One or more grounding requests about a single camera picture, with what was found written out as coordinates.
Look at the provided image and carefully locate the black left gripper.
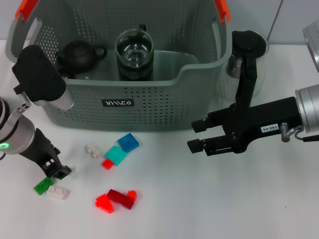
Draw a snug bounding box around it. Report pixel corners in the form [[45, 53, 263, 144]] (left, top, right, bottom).
[[18, 127, 73, 180]]

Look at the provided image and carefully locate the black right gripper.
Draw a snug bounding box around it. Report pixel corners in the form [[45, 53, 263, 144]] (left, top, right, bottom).
[[186, 96, 304, 157]]

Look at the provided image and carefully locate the grey perforated storage basket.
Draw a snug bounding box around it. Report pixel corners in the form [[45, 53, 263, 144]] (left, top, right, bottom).
[[5, 0, 233, 132]]

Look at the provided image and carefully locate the long green toy brick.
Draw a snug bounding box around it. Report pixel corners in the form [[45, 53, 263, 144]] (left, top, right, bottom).
[[33, 177, 54, 196]]

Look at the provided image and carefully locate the translucent white toy brick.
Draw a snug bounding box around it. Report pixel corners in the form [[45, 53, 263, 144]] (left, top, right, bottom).
[[84, 144, 104, 159]]

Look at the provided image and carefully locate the bright red toy brick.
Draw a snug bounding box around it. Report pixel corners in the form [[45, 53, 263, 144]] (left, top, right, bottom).
[[95, 193, 115, 214]]

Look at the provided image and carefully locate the teal toy brick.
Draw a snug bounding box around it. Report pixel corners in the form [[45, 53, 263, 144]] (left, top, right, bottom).
[[104, 145, 128, 166]]

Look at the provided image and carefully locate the dark red toy brick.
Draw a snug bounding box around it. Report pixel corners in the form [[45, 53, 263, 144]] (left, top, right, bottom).
[[106, 188, 135, 210]]

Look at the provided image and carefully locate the blue toy brick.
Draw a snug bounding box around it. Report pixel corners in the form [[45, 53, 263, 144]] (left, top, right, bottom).
[[117, 132, 140, 153]]

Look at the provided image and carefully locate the black teapot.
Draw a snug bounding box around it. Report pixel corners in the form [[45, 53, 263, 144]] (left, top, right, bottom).
[[54, 40, 108, 74]]

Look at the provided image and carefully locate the glass coffee pot black handle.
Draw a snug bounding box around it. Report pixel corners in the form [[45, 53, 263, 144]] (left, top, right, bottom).
[[225, 29, 270, 105]]

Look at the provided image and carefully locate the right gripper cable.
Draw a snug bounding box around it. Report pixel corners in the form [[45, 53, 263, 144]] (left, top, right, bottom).
[[280, 121, 319, 143]]

